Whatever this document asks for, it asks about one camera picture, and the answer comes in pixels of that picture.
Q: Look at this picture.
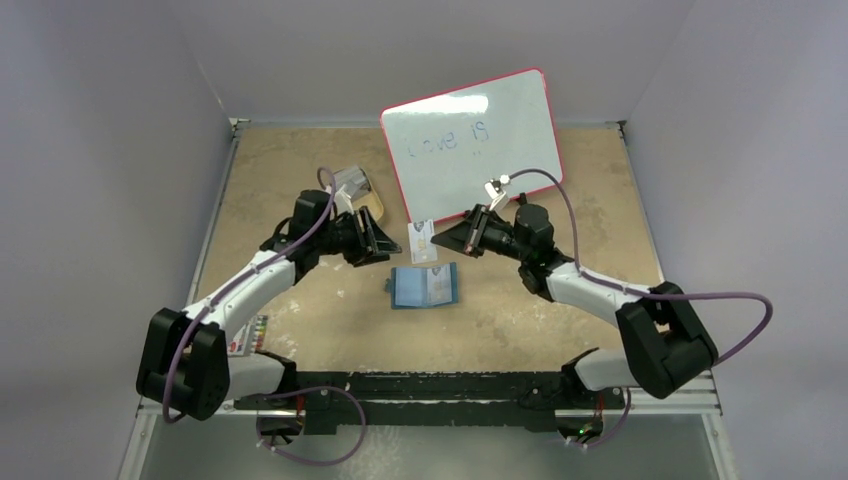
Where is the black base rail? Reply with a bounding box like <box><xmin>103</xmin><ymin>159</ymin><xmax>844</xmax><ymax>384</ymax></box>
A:
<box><xmin>234</xmin><ymin>362</ymin><xmax>625</xmax><ymax>435</ymax></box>

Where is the blue leather card holder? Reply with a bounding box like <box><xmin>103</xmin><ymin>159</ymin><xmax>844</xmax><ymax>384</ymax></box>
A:
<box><xmin>385</xmin><ymin>262</ymin><xmax>460</xmax><ymax>310</ymax></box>

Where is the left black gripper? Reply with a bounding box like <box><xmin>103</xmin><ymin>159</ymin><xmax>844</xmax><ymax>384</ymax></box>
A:
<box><xmin>315</xmin><ymin>208</ymin><xmax>400</xmax><ymax>268</ymax></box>

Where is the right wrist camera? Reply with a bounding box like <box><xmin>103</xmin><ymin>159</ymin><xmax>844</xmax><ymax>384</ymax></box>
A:
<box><xmin>484</xmin><ymin>174</ymin><xmax>511</xmax><ymax>212</ymax></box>

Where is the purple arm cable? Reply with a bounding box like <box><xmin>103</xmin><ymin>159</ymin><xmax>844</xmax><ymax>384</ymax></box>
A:
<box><xmin>500</xmin><ymin>168</ymin><xmax>775</xmax><ymax>367</ymax></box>
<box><xmin>160</xmin><ymin>166</ymin><xmax>339</xmax><ymax>425</ymax></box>

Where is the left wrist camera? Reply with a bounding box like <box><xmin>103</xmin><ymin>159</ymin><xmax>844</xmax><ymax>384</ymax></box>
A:
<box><xmin>333</xmin><ymin>188</ymin><xmax>355</xmax><ymax>215</ymax></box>

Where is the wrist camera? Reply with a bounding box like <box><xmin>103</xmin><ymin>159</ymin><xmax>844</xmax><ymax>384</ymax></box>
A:
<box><xmin>484</xmin><ymin>174</ymin><xmax>511</xmax><ymax>212</ymax></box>
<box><xmin>333</xmin><ymin>188</ymin><xmax>355</xmax><ymax>215</ymax></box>

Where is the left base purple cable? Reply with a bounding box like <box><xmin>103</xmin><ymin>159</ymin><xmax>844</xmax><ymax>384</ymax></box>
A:
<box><xmin>254</xmin><ymin>386</ymin><xmax>368</xmax><ymax>469</ymax></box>

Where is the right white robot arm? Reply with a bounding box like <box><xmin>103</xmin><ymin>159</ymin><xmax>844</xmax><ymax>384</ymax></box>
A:
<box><xmin>431</xmin><ymin>204</ymin><xmax>719</xmax><ymax>407</ymax></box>

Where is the red framed whiteboard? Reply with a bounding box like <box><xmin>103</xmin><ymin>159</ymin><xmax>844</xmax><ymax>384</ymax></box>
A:
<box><xmin>379</xmin><ymin>68</ymin><xmax>565</xmax><ymax>222</ymax></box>

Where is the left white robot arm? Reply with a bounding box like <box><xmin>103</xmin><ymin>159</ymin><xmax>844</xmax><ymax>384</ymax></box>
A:
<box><xmin>135</xmin><ymin>189</ymin><xmax>402</xmax><ymax>422</ymax></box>

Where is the colourful marker box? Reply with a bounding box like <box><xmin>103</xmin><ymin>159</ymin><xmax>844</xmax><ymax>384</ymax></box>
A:
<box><xmin>227</xmin><ymin>315</ymin><xmax>269</xmax><ymax>357</ymax></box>

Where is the beige oval tray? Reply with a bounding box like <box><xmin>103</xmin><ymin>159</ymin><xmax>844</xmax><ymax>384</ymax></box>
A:
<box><xmin>351</xmin><ymin>178</ymin><xmax>385</xmax><ymax>223</ymax></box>

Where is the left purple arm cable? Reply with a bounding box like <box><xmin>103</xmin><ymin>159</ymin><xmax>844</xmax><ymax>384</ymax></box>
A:
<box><xmin>160</xmin><ymin>166</ymin><xmax>339</xmax><ymax>425</ymax></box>

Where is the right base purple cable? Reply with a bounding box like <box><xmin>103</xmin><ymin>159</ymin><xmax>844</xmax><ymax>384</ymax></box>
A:
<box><xmin>564</xmin><ymin>393</ymin><xmax>632</xmax><ymax>452</ymax></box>

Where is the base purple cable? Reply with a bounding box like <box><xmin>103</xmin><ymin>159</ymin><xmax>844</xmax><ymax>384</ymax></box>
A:
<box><xmin>254</xmin><ymin>386</ymin><xmax>368</xmax><ymax>469</ymax></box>
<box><xmin>564</xmin><ymin>393</ymin><xmax>632</xmax><ymax>452</ymax></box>

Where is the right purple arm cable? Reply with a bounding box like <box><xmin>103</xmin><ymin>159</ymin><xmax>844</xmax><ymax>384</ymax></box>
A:
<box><xmin>500</xmin><ymin>168</ymin><xmax>775</xmax><ymax>367</ymax></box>

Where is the silver VIP card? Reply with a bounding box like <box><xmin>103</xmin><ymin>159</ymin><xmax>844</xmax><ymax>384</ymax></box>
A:
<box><xmin>426</xmin><ymin>264</ymin><xmax>454</xmax><ymax>306</ymax></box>
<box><xmin>407</xmin><ymin>219</ymin><xmax>438</xmax><ymax>264</ymax></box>

